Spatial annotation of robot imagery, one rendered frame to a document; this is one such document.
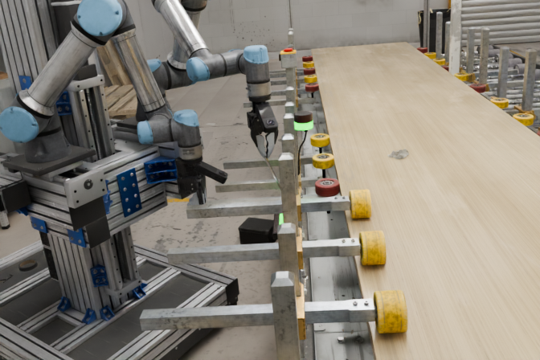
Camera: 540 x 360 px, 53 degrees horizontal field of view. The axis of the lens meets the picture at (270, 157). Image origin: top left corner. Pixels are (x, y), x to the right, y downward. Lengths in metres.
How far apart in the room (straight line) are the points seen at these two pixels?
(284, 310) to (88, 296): 1.73
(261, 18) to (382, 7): 2.05
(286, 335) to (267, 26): 8.95
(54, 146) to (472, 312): 1.38
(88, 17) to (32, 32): 0.50
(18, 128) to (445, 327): 1.31
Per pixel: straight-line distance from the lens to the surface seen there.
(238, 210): 1.55
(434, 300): 1.24
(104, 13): 1.66
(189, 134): 1.73
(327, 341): 1.56
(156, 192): 2.26
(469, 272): 1.34
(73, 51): 1.71
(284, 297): 0.82
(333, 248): 1.31
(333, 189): 1.76
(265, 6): 9.63
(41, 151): 1.95
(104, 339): 2.43
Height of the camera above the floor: 1.60
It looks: 20 degrees down
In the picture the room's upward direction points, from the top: 5 degrees counter-clockwise
